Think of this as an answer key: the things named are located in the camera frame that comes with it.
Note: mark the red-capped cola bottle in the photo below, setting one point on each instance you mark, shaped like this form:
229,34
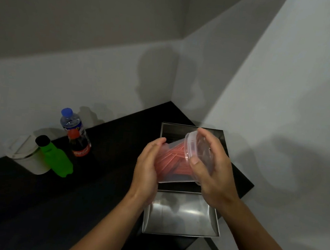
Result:
79,146

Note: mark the clear plastic container lid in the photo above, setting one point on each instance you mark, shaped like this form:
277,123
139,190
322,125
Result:
202,150

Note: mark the clear plastic container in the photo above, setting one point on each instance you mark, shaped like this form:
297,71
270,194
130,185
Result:
173,159

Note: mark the person's right thumb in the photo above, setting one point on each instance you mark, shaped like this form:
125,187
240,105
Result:
197,171

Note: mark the person's left hand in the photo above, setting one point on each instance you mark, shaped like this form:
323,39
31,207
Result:
143,174

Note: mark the steel tray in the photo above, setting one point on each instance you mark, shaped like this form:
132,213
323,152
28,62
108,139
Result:
173,133
184,219

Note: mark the blue-capped water bottle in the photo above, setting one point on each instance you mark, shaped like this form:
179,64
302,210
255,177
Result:
70,121

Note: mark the green bottle with black cap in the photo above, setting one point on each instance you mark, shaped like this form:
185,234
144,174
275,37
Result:
57,160

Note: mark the white bucket with lid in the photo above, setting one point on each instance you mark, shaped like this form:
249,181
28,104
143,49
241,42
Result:
28,156

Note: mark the bundle of red sticks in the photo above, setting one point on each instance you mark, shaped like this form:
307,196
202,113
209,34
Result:
174,162

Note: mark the person's left fingers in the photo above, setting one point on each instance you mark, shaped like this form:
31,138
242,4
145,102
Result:
154,146

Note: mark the person's left forearm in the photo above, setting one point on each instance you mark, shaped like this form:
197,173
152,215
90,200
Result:
106,232

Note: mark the person's right hand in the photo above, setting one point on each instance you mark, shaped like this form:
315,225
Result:
221,179

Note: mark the person's right forearm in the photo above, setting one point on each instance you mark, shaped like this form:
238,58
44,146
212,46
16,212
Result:
258,245

